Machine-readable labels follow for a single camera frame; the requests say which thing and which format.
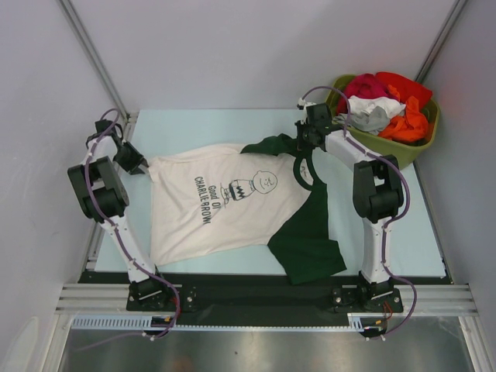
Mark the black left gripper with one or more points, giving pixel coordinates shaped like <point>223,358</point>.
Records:
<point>138,159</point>

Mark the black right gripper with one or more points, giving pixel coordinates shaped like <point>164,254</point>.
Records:
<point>301,144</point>

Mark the cream and green t-shirt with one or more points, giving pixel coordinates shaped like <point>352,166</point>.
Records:
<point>228,196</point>

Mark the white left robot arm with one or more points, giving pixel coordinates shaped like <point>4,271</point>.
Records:
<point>104,199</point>

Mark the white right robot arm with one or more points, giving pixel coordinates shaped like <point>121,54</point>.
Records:
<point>379,190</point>

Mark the white shirt in bin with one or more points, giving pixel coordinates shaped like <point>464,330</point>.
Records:
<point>391,106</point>

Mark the grey shirt in bin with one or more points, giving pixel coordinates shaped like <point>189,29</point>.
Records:
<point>372,123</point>

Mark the crimson shirt in bin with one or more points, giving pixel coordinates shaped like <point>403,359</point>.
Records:
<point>366,86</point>

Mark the green plastic bin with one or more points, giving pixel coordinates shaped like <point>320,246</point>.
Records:
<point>405,153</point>

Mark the orange shirt in bin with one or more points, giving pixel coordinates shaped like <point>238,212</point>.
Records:
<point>407,128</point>

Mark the red shirt in bin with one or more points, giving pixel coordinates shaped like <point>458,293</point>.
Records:
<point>403,88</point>

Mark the white slotted cable duct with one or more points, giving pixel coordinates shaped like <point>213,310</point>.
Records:
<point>347,322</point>

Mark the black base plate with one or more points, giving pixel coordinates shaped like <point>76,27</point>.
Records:
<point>265,295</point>

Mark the left aluminium frame post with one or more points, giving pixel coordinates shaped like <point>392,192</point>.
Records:
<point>83,37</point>

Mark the aluminium frame post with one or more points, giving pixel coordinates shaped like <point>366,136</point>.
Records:
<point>83,37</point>
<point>449,24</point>

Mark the right aluminium frame post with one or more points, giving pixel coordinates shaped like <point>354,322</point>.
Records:
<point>449,24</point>

